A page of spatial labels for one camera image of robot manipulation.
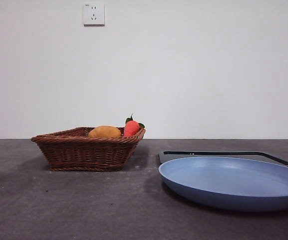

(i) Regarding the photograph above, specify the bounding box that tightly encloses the blue round plate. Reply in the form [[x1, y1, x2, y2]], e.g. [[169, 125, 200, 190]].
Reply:
[[158, 156, 288, 213]]

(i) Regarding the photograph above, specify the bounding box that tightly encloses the black rectangular mat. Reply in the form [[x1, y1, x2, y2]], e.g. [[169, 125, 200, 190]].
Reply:
[[158, 150, 288, 169]]

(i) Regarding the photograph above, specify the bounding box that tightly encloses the orange carrot with green leaves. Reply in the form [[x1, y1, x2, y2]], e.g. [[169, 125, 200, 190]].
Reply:
[[123, 113, 145, 138]]

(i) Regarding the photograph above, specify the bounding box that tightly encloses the brown wicker basket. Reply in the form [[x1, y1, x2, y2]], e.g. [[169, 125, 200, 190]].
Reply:
[[30, 126, 146, 172]]

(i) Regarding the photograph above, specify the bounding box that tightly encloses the white wall socket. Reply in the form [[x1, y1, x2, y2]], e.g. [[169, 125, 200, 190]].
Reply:
[[83, 2, 105, 27]]

